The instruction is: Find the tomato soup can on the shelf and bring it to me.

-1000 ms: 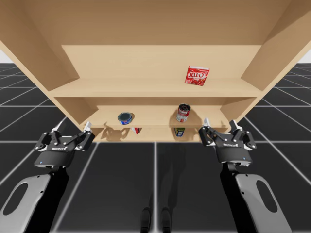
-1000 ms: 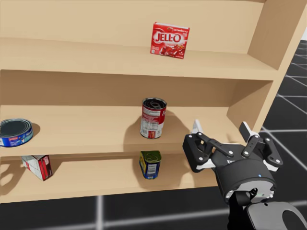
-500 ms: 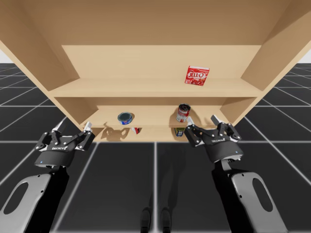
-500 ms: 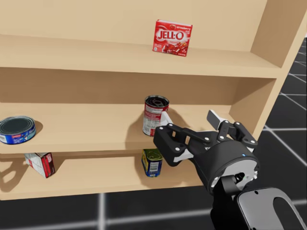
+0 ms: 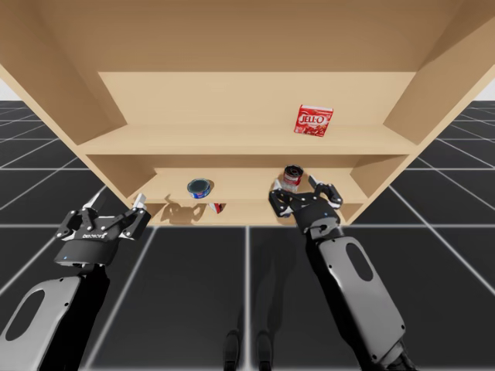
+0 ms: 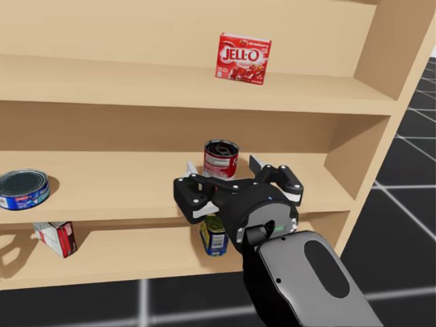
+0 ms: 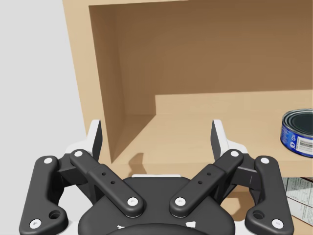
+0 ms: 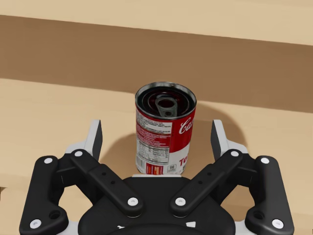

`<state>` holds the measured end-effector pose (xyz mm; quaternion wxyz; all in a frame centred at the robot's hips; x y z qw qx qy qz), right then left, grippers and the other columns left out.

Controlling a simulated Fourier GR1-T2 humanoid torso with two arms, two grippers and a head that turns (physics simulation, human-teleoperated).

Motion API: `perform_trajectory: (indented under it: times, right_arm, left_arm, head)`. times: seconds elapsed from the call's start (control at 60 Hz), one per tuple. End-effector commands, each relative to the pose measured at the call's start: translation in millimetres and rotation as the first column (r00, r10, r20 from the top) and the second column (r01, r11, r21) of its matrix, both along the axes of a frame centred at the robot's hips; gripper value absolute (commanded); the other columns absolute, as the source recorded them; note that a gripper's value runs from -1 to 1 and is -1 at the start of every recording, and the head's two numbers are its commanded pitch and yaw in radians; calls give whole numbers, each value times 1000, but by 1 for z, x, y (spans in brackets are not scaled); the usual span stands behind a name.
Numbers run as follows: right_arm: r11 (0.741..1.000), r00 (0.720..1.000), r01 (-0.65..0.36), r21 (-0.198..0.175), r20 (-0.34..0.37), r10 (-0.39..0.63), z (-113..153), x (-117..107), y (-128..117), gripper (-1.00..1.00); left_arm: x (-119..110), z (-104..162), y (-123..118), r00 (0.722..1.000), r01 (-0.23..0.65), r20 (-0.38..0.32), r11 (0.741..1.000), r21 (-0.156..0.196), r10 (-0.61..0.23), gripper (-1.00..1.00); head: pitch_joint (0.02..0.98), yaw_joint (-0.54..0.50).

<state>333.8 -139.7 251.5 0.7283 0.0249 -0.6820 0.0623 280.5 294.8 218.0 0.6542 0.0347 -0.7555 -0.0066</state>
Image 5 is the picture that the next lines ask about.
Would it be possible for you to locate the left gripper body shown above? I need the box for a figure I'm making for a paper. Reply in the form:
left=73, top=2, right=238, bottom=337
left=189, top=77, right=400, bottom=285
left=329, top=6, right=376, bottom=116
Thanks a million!
left=53, top=214, right=125, bottom=268

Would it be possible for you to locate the red and white can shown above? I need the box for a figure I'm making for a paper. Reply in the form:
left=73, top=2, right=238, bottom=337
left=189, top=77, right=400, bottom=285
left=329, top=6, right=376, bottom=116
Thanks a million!
left=282, top=165, right=306, bottom=195

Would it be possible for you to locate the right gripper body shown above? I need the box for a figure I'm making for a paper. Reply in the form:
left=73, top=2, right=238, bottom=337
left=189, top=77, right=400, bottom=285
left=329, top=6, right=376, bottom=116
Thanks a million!
left=292, top=199, right=343, bottom=236

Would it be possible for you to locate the blue flat can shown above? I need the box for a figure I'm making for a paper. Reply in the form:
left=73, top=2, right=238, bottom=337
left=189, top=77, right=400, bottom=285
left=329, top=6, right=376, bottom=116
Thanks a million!
left=186, top=178, right=213, bottom=200

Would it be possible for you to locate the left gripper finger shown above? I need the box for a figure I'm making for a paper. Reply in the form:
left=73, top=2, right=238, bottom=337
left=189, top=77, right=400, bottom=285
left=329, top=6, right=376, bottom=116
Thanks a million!
left=56, top=192, right=111, bottom=241
left=115, top=192, right=151, bottom=240

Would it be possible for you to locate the pale wooden shelf unit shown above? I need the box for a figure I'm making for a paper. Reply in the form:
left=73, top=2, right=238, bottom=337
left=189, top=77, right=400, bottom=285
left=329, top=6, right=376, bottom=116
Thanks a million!
left=0, top=0, right=495, bottom=227

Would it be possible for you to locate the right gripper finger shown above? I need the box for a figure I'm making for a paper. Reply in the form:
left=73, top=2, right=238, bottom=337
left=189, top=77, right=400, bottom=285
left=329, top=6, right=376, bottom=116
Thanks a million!
left=308, top=173, right=344, bottom=209
left=268, top=177, right=311, bottom=220

